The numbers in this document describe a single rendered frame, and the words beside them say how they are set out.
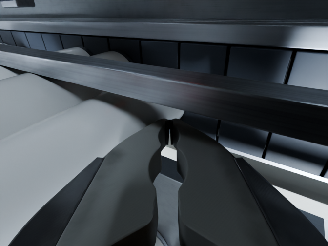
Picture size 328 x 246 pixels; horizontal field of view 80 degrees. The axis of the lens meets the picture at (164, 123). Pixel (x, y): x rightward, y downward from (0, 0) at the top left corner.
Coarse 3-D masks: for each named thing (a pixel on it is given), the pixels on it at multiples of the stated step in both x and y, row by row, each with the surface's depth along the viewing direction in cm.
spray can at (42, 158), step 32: (96, 96) 13; (32, 128) 9; (64, 128) 9; (96, 128) 10; (128, 128) 11; (0, 160) 8; (32, 160) 8; (64, 160) 9; (0, 192) 7; (32, 192) 8; (0, 224) 7
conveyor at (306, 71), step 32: (0, 32) 29; (32, 32) 25; (160, 64) 17; (192, 64) 15; (224, 64) 14; (256, 64) 13; (288, 64) 12; (320, 64) 11; (224, 128) 16; (288, 160) 15; (320, 160) 14
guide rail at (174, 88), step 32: (0, 64) 15; (32, 64) 12; (64, 64) 10; (96, 64) 9; (128, 64) 9; (128, 96) 9; (160, 96) 8; (192, 96) 7; (224, 96) 6; (256, 96) 6; (288, 96) 6; (320, 96) 6; (256, 128) 6; (288, 128) 6; (320, 128) 5
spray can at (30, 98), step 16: (0, 80) 12; (16, 80) 12; (32, 80) 12; (48, 80) 13; (0, 96) 11; (16, 96) 11; (32, 96) 12; (48, 96) 12; (64, 96) 13; (80, 96) 14; (0, 112) 10; (16, 112) 11; (32, 112) 11; (48, 112) 12; (0, 128) 10; (16, 128) 11
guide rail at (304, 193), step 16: (176, 160) 16; (256, 160) 14; (272, 176) 13; (288, 176) 13; (304, 176) 13; (288, 192) 12; (304, 192) 12; (320, 192) 12; (304, 208) 12; (320, 208) 11
